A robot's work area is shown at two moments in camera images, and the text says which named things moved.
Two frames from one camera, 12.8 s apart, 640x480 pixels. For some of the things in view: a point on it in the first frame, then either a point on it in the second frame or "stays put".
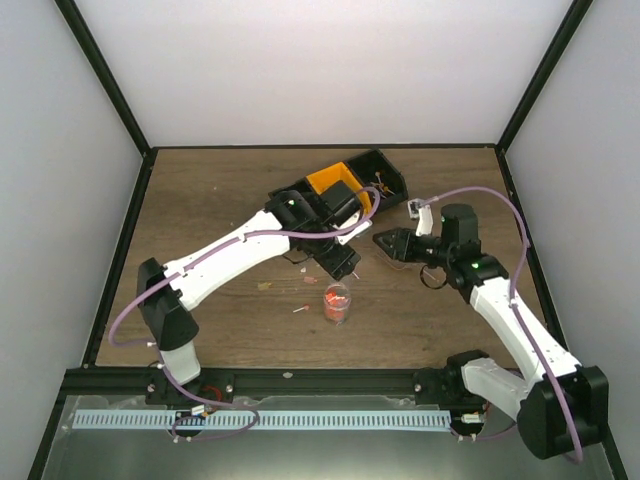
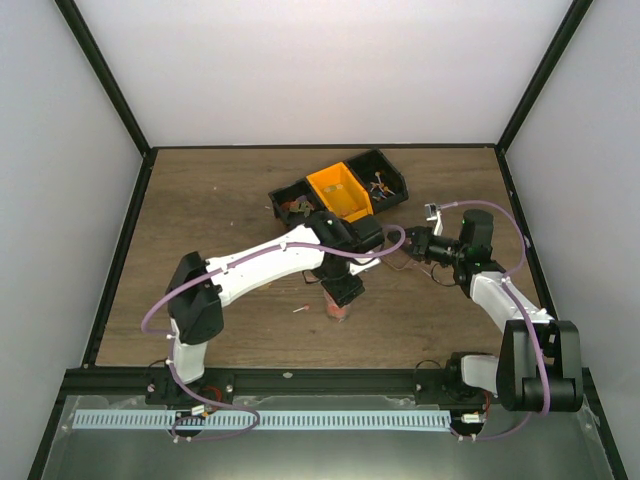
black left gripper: (341, 263) -> (342, 292)
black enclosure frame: (143, 171) stays put
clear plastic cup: (337, 303) stays put
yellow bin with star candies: (335, 173) stays put
